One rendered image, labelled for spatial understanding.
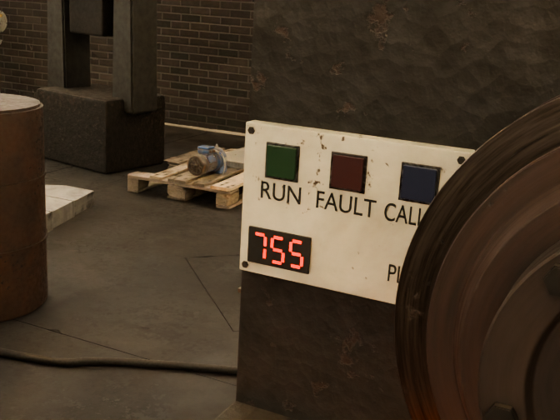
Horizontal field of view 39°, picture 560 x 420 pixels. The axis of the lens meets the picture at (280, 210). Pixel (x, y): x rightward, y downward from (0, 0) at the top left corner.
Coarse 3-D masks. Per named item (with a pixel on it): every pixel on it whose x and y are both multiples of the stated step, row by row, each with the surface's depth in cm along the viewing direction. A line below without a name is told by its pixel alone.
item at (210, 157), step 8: (216, 144) 547; (200, 152) 533; (208, 152) 531; (216, 152) 540; (224, 152) 549; (192, 160) 525; (200, 160) 523; (208, 160) 529; (216, 160) 539; (224, 160) 532; (192, 168) 529; (200, 168) 524; (208, 168) 532; (216, 168) 543; (224, 168) 531
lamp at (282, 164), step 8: (272, 152) 89; (280, 152) 88; (288, 152) 88; (296, 152) 88; (272, 160) 89; (280, 160) 88; (288, 160) 88; (296, 160) 88; (272, 168) 89; (280, 168) 89; (288, 168) 88; (272, 176) 89; (280, 176) 89; (288, 176) 88
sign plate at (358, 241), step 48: (288, 144) 88; (336, 144) 86; (384, 144) 83; (432, 144) 82; (288, 192) 89; (336, 192) 87; (384, 192) 84; (288, 240) 90; (336, 240) 88; (384, 240) 86; (336, 288) 89; (384, 288) 87
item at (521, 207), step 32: (544, 160) 62; (512, 192) 63; (544, 192) 62; (480, 224) 65; (512, 224) 63; (544, 224) 61; (448, 256) 67; (480, 256) 66; (512, 256) 62; (448, 288) 68; (480, 288) 64; (448, 320) 68; (480, 320) 65; (448, 352) 69; (480, 352) 65; (448, 384) 70; (448, 416) 70; (480, 416) 67
